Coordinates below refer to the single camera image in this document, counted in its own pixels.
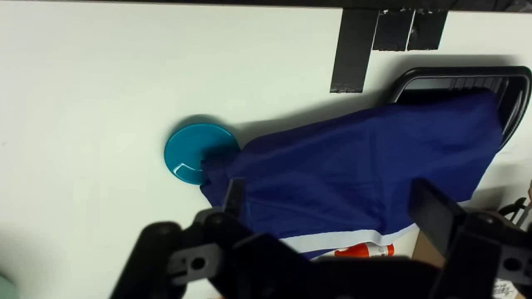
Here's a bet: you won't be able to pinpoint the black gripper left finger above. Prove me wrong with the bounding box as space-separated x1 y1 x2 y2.
222 179 246 215

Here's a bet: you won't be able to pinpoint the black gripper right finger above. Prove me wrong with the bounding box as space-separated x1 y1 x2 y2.
409 179 465 255

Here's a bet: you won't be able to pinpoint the blue cloth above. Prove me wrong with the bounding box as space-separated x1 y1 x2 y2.
201 91 502 257

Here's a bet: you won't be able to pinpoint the teal round plate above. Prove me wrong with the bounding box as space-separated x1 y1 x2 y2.
163 121 239 185

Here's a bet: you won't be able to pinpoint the orange toy bottle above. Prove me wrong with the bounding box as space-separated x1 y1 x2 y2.
334 242 395 257

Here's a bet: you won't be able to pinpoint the black tape strips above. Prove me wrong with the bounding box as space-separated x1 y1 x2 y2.
329 8 447 92

